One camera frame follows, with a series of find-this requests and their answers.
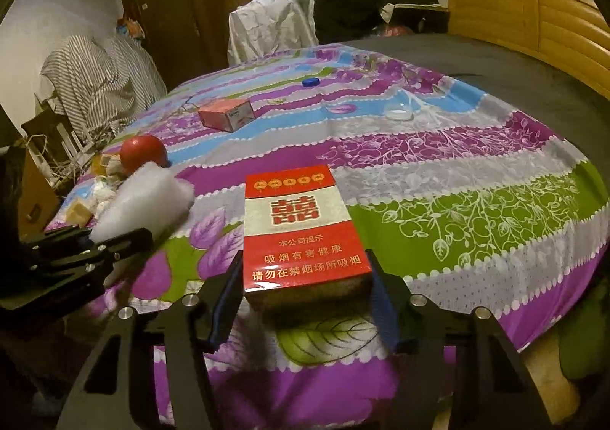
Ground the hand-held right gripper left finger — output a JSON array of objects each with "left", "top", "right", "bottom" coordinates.
[{"left": 55, "top": 251, "right": 246, "bottom": 430}]

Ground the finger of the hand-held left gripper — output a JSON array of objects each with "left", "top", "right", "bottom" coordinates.
[
  {"left": 93, "top": 227, "right": 154, "bottom": 265},
  {"left": 29, "top": 227, "right": 93, "bottom": 252}
]

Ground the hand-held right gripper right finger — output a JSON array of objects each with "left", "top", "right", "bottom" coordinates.
[{"left": 364, "top": 249, "right": 554, "bottom": 430}]

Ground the brown cardboard box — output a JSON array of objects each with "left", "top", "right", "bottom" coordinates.
[{"left": 66, "top": 200, "right": 95, "bottom": 227}]

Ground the red and white carton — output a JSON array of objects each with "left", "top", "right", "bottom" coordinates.
[{"left": 244, "top": 164, "right": 375, "bottom": 313}]

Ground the red apple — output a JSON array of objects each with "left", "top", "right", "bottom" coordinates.
[{"left": 119, "top": 135, "right": 169, "bottom": 173}]

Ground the striped floral bedsheet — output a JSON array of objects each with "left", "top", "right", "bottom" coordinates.
[{"left": 45, "top": 42, "right": 610, "bottom": 430}]

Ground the pink cardboard box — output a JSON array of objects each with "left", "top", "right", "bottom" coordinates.
[{"left": 197, "top": 100, "right": 253, "bottom": 132}]

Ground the grey striped cloth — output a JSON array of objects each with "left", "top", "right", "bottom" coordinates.
[{"left": 40, "top": 34, "right": 167, "bottom": 135}]

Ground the colourful bag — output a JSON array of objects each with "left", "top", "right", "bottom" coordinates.
[{"left": 117, "top": 16, "right": 146, "bottom": 41}]

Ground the white flat box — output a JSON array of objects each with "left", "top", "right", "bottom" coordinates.
[{"left": 381, "top": 2, "right": 449, "bottom": 23}]

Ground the wooden headboard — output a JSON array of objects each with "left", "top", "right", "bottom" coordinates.
[{"left": 447, "top": 0, "right": 610, "bottom": 99}]

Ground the tangle of white cables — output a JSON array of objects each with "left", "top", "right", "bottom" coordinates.
[{"left": 26, "top": 132, "right": 112, "bottom": 188}]

